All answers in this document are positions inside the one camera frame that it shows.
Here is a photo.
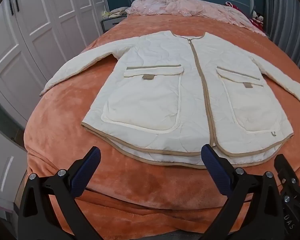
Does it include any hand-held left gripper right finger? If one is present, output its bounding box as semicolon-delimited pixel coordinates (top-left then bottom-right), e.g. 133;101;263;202
201;144;285;240

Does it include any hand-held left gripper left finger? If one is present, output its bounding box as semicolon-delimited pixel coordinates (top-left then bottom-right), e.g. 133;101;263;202
18;146;102;240

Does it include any pink floral quilt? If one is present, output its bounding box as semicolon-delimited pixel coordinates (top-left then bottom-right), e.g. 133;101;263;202
125;0;269;38

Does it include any white panelled door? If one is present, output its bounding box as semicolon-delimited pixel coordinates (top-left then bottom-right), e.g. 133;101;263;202
0;124;28;204

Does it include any cream cloth bundle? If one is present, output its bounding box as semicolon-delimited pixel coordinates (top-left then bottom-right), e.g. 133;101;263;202
101;6;129;20

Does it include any grey nightstand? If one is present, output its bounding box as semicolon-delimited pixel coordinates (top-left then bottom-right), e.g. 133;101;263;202
101;15;128;33

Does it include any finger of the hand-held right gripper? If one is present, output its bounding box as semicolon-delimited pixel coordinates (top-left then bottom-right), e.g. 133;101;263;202
274;154;300;205

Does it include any grey curtain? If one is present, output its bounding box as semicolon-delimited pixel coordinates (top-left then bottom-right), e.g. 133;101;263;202
264;0;300;78

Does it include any red plush toy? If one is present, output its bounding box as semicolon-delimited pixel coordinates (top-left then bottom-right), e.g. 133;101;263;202
250;11;265;34

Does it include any orange plush blanket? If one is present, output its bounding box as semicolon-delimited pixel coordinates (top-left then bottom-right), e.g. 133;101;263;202
16;12;300;240

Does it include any cream quilted jacket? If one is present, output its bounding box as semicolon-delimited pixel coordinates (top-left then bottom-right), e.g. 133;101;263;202
39;30;300;169

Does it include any white panelled wardrobe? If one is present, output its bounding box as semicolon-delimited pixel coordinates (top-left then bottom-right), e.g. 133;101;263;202
0;0;108;130

